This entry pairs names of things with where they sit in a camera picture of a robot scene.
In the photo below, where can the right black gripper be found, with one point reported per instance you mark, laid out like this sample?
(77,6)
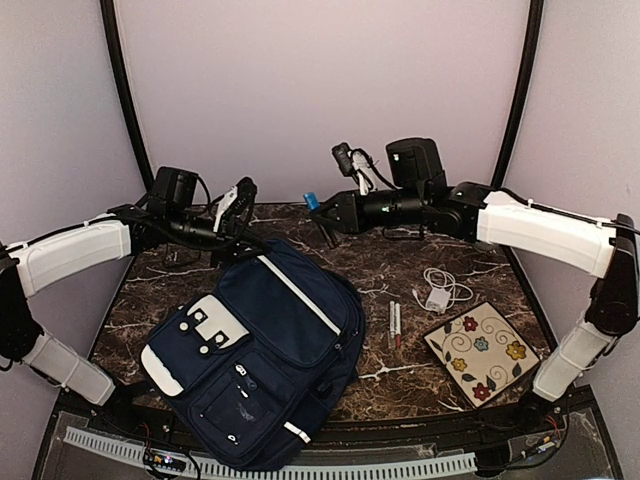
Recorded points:
(350,217)

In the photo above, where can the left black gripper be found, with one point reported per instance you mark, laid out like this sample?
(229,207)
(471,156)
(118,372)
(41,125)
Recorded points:
(228,245)

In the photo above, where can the black marker blue cap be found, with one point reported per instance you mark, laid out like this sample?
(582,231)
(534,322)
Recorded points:
(313,206)

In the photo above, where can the navy blue student backpack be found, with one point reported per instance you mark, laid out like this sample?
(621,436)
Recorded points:
(255,367)

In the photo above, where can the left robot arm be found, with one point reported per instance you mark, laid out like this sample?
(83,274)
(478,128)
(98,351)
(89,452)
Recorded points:
(82,262)

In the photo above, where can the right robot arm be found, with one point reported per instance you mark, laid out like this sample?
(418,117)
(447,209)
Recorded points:
(418,194)

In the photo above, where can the white USB charger block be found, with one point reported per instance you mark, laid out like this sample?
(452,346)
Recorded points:
(438,301)

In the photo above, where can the floral square plate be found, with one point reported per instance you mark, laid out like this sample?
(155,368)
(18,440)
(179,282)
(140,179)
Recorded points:
(483,353)

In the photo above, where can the small circuit board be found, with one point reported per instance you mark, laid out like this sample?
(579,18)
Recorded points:
(163,462)

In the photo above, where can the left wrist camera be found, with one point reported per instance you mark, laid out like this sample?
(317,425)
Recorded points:
(234,202)

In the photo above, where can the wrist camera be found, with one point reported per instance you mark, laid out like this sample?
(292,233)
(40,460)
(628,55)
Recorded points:
(357,165)
(234,202)

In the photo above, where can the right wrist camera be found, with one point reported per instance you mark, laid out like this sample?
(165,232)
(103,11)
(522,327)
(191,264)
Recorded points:
(357,165)

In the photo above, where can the black front rail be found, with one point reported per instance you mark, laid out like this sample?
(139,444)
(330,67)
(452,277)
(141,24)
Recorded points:
(483,429)

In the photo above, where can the grey slotted cable duct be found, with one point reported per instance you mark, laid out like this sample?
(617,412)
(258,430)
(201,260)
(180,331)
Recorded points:
(316,465)

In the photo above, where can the left black frame post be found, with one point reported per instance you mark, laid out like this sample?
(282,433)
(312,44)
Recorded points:
(124,92)

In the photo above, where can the black frame post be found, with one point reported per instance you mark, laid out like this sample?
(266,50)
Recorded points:
(521,89)
(124,92)

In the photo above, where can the right black frame post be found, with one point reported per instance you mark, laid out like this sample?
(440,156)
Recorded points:
(521,89)

